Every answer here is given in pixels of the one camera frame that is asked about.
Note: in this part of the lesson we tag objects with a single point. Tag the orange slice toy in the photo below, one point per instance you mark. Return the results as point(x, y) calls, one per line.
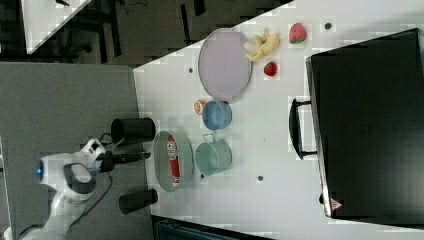
point(199, 106)

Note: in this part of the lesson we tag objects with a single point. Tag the green oval strainer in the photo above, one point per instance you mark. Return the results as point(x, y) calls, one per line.
point(163, 166)

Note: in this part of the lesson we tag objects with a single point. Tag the green slotted spatula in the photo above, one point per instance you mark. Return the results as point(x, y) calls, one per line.
point(116, 145)

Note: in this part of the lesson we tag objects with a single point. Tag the black toaster oven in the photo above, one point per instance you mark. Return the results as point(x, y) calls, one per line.
point(367, 109)

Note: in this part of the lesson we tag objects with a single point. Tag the white side table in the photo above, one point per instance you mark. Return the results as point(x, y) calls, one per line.
point(43, 18)

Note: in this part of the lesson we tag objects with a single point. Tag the blue bowl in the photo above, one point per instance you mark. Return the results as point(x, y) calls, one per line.
point(216, 115)

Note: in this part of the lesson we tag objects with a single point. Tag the black cylinder cup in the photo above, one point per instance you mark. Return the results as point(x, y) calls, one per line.
point(131, 202)

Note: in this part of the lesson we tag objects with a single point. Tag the black round pot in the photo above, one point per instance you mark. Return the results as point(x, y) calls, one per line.
point(133, 131)

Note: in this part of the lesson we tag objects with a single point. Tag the red plush ketchup bottle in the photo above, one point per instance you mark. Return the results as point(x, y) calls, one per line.
point(173, 159)

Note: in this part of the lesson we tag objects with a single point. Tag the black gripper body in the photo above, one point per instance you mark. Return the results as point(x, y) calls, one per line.
point(109, 160)

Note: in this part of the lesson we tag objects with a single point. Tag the pink strawberry toy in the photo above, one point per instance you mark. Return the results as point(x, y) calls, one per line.
point(297, 34)

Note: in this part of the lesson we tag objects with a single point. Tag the red strawberry toy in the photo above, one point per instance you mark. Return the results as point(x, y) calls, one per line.
point(270, 69)

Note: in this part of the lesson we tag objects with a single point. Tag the peeled banana toy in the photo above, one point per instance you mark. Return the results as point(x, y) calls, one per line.
point(262, 46)

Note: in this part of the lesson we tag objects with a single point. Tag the green metal mug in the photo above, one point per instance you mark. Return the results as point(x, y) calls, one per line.
point(213, 156)

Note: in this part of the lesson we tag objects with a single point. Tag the large purple plate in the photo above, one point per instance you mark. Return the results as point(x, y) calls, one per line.
point(223, 68)

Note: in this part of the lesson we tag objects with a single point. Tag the blue metal frame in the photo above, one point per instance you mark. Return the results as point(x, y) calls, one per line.
point(171, 229)

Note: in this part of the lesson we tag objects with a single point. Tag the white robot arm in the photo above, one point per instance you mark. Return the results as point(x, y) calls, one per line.
point(72, 177)

